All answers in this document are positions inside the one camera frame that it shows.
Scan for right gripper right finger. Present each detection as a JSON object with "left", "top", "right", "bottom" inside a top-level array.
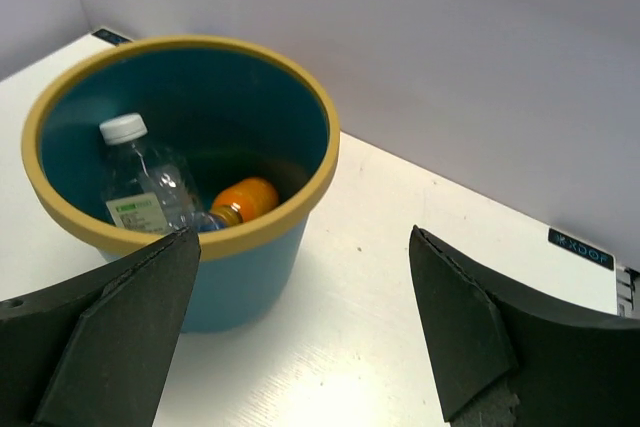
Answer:
[{"left": 409, "top": 228, "right": 639, "bottom": 426}]

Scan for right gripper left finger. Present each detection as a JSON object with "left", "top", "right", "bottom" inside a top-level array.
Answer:
[{"left": 1, "top": 229, "right": 201, "bottom": 427}]

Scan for orange plastic bottle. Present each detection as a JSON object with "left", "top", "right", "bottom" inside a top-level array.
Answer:
[{"left": 210, "top": 177, "right": 280, "bottom": 226}]

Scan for blue label water bottle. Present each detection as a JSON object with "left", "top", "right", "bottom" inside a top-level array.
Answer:
[{"left": 191, "top": 211, "right": 229, "bottom": 233}]

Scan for teal bin with yellow rim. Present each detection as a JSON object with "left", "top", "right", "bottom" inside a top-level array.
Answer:
[{"left": 21, "top": 35, "right": 340, "bottom": 333}]

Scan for right blue table sticker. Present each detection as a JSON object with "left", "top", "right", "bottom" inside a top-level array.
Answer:
[{"left": 547, "top": 227, "right": 615, "bottom": 271}]

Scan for blue table sticker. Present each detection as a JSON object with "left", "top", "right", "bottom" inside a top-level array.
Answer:
[
  {"left": 92, "top": 28, "right": 131, "bottom": 46},
  {"left": 547, "top": 227, "right": 615, "bottom": 271}
]

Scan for left blue table sticker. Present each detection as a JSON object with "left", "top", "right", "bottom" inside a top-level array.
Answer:
[{"left": 92, "top": 28, "right": 131, "bottom": 46}]

